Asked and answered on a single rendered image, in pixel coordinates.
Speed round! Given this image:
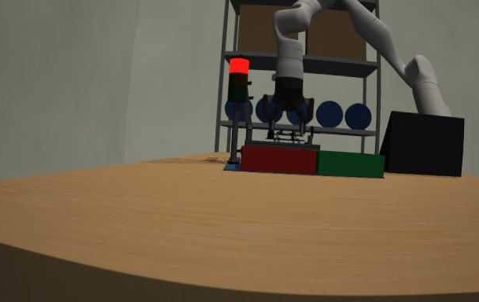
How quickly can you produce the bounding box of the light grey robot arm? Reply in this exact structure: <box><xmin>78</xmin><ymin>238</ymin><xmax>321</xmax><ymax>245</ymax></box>
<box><xmin>271</xmin><ymin>0</ymin><xmax>451</xmax><ymax>117</ymax></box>

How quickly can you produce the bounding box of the green square bin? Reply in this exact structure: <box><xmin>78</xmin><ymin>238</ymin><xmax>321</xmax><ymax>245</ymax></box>
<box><xmin>309</xmin><ymin>149</ymin><xmax>385</xmax><ymax>178</ymax></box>

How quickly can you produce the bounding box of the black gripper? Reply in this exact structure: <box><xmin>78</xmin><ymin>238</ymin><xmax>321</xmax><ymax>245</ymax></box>
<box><xmin>263</xmin><ymin>77</ymin><xmax>315</xmax><ymax>135</ymax></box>

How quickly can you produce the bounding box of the red bin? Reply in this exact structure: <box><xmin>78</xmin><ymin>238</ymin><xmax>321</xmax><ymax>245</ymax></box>
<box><xmin>241</xmin><ymin>145</ymin><xmax>317</xmax><ymax>175</ymax></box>

